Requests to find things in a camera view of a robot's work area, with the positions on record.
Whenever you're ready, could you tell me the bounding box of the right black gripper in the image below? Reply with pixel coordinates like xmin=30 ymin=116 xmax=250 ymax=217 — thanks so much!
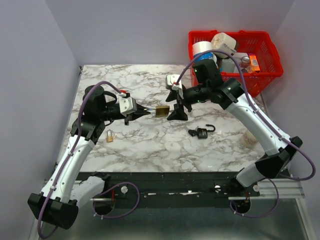
xmin=165 ymin=83 xmax=210 ymax=122

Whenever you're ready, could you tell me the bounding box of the large brass padlock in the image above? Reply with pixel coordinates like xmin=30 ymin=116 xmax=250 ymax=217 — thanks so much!
xmin=155 ymin=105 xmax=170 ymax=118

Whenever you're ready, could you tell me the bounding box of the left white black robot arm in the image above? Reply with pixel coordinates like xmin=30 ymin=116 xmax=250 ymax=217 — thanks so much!
xmin=27 ymin=82 xmax=149 ymax=230

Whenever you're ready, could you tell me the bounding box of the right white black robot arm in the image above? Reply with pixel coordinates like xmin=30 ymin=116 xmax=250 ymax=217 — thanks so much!
xmin=165 ymin=59 xmax=303 ymax=196

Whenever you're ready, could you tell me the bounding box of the black padlock with keys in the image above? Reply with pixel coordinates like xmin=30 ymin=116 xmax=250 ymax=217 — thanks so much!
xmin=187 ymin=124 xmax=216 ymax=140

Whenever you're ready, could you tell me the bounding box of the small brass padlock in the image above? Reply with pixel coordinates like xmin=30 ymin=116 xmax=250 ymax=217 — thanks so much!
xmin=106 ymin=129 xmax=117 ymax=143

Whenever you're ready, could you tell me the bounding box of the white blue tape roll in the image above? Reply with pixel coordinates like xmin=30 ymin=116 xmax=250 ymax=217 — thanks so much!
xmin=192 ymin=41 xmax=216 ymax=62

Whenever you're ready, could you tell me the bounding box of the grey box in basket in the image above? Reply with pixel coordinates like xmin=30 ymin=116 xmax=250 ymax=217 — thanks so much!
xmin=220 ymin=58 xmax=239 ymax=74

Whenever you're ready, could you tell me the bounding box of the beige paper roll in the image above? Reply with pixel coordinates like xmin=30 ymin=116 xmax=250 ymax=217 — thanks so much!
xmin=211 ymin=32 xmax=238 ymax=55

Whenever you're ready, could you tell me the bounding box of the white plastic bottle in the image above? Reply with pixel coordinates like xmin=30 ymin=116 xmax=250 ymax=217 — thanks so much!
xmin=240 ymin=130 xmax=258 ymax=148

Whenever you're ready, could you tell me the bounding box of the small metal can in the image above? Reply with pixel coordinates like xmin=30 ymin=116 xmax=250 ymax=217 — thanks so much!
xmin=241 ymin=56 xmax=251 ymax=65

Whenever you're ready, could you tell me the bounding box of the orange small box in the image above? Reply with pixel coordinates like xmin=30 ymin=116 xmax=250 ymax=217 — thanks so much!
xmin=248 ymin=54 xmax=261 ymax=73

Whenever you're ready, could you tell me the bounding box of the red plastic basket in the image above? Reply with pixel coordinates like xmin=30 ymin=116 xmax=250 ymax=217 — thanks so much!
xmin=187 ymin=29 xmax=285 ymax=98

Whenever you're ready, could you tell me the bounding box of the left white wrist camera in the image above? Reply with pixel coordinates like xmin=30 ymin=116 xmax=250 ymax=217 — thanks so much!
xmin=118 ymin=96 xmax=138 ymax=117

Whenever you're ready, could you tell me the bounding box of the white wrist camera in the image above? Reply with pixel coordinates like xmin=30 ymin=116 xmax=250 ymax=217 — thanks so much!
xmin=165 ymin=74 xmax=183 ymax=91
xmin=118 ymin=96 xmax=138 ymax=117

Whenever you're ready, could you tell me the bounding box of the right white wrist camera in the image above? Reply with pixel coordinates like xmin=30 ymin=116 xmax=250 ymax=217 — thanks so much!
xmin=165 ymin=74 xmax=183 ymax=91

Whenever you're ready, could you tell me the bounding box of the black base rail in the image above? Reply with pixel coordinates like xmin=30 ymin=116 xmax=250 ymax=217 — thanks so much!
xmin=74 ymin=171 xmax=292 ymax=210

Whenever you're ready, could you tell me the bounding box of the aluminium frame rail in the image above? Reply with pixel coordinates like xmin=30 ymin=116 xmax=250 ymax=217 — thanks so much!
xmin=257 ymin=178 xmax=305 ymax=200

